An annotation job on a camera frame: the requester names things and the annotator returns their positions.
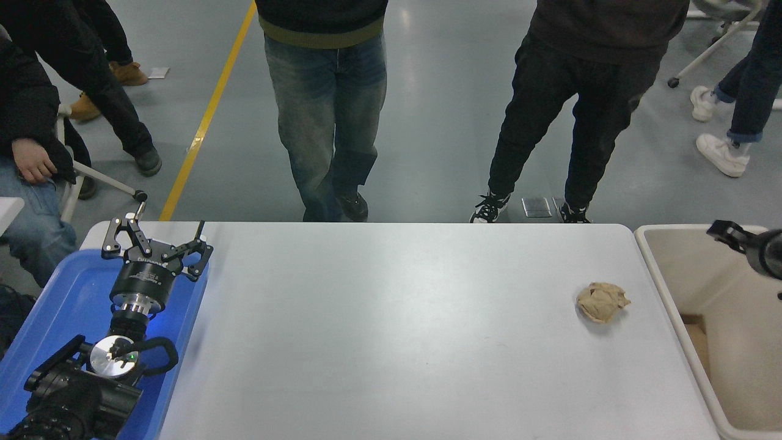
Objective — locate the person's hand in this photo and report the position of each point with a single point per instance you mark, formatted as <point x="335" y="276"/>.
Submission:
<point x="32" y="160"/>

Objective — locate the crumpled tan paper ball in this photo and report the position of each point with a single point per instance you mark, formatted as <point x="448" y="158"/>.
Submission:
<point x="602" y="302"/>

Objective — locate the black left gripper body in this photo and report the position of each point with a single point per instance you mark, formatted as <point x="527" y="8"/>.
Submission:
<point x="143" y="280"/>

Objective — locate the black bag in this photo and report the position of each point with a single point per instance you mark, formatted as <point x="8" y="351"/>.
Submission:
<point x="12" y="315"/>

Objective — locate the white paper sheet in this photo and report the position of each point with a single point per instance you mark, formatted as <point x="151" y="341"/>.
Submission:
<point x="158" y="72"/>

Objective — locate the large pale bin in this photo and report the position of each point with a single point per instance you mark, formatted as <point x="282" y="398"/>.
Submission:
<point x="733" y="342"/>

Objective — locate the small white table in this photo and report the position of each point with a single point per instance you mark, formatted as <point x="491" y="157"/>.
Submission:
<point x="7" y="214"/>

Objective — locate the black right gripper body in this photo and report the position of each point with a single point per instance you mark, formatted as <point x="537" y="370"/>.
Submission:
<point x="767" y="253"/>

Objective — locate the blue plastic tray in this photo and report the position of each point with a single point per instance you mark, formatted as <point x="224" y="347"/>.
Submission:
<point x="73" y="293"/>

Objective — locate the clear floor plate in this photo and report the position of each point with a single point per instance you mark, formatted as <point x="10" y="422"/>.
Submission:
<point x="536" y="206"/>

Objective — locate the white chair frame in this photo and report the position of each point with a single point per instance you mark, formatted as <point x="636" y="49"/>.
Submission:
<point x="104" y="180"/>

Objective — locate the person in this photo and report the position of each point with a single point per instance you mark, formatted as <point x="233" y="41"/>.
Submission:
<point x="128" y="73"/>
<point x="324" y="110"/>
<point x="24" y="98"/>
<point x="116" y="116"/>
<point x="751" y="91"/>
<point x="586" y="85"/>

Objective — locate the white office chair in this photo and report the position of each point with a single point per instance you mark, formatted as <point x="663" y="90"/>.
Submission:
<point x="724" y="7"/>

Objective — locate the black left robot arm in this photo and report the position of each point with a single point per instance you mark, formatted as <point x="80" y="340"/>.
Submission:
<point x="67" y="397"/>

